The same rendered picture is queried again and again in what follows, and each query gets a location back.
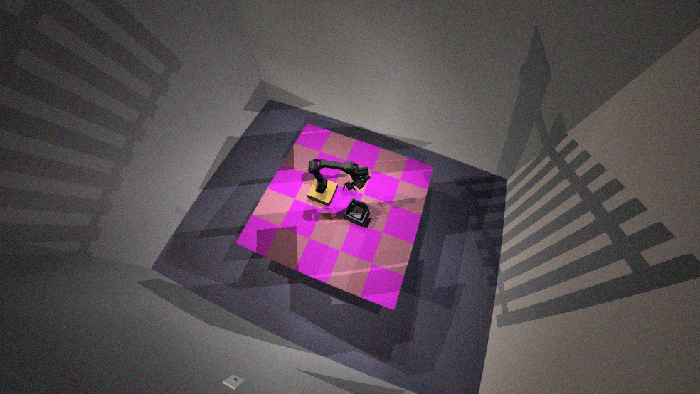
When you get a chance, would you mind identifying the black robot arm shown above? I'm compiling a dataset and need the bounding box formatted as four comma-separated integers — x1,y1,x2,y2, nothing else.
308,159,368,194

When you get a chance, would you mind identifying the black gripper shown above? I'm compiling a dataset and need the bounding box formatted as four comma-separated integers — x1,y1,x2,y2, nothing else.
345,175,371,190

